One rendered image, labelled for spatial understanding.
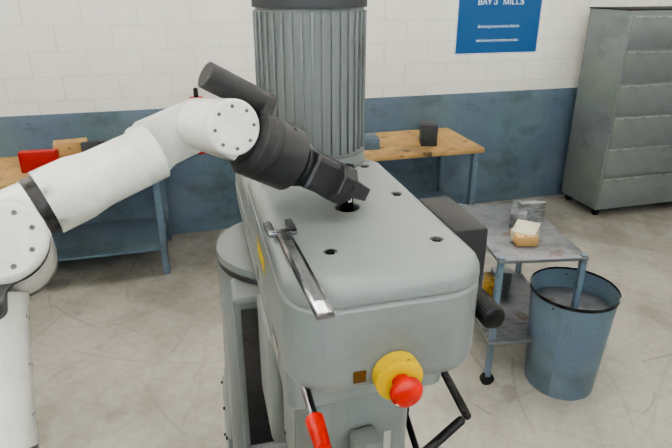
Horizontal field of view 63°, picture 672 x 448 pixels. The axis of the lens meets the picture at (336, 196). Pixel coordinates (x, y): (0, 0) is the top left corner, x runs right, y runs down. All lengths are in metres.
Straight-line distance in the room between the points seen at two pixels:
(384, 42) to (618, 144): 2.48
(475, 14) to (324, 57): 4.72
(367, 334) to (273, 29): 0.52
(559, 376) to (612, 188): 3.05
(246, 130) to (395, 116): 4.78
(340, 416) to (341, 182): 0.38
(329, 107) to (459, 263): 0.38
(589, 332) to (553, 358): 0.26
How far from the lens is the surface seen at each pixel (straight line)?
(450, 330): 0.70
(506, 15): 5.77
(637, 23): 5.76
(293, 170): 0.70
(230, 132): 0.63
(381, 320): 0.66
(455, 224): 1.19
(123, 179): 0.63
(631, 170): 6.18
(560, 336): 3.27
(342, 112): 0.94
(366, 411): 0.92
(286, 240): 0.70
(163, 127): 0.71
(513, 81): 5.91
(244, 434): 1.54
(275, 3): 0.92
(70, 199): 0.61
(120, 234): 4.98
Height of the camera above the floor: 2.20
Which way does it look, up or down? 21 degrees down
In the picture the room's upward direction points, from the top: straight up
